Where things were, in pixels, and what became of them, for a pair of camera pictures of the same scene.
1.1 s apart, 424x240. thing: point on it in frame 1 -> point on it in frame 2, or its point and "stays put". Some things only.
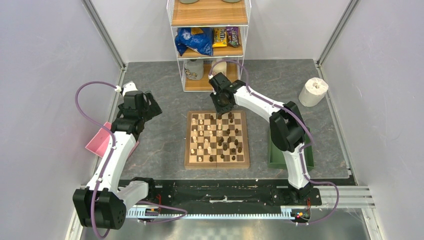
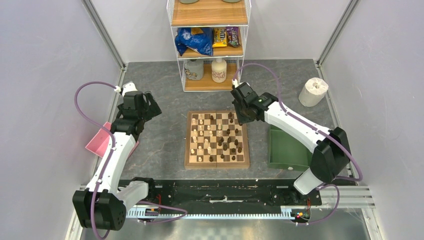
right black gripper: x=220 y=110 -> x=242 y=119
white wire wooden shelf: x=208 y=31 stays put
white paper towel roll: x=314 y=91 stays put
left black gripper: x=154 y=109 stays put
